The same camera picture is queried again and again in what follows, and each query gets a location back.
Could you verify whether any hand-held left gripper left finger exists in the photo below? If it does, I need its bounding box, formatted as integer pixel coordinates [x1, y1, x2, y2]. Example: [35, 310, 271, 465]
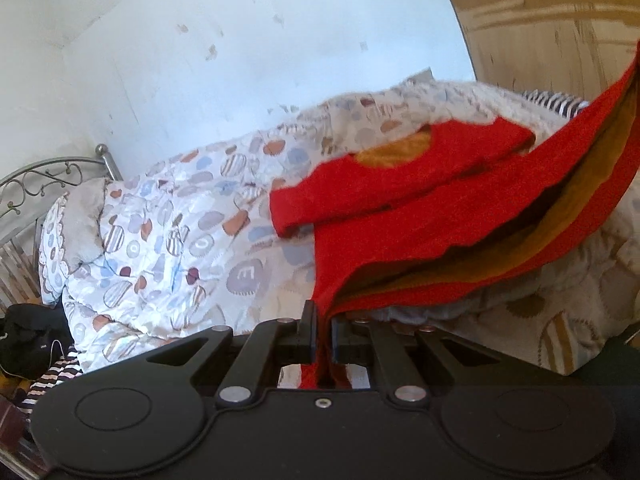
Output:
[142, 300, 321, 408]

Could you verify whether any black white striped bedsheet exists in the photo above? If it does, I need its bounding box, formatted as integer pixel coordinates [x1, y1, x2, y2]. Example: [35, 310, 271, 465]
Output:
[20, 89, 592, 413]

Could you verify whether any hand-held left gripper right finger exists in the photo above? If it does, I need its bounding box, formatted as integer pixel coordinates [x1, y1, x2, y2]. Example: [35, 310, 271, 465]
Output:
[330, 310, 503, 407]

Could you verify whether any patterned pillow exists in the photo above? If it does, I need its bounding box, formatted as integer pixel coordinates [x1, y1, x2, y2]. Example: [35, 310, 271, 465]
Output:
[39, 177, 108, 307]

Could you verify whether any metal scrollwork headboard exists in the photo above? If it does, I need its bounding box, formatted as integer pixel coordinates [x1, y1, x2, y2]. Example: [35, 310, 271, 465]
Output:
[0, 144, 124, 306]

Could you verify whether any red knit sweater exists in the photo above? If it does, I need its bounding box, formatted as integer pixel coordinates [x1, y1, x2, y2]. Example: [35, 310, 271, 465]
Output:
[269, 40, 640, 391]

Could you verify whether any patterned white quilt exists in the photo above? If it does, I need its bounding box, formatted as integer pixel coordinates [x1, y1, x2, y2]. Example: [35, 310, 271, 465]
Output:
[60, 80, 640, 377]

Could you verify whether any black bag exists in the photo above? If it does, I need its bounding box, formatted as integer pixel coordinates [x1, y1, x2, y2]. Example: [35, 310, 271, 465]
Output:
[0, 302, 76, 380]

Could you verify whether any wooden board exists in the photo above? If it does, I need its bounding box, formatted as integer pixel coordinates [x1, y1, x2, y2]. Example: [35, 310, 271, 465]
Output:
[432, 0, 640, 106]

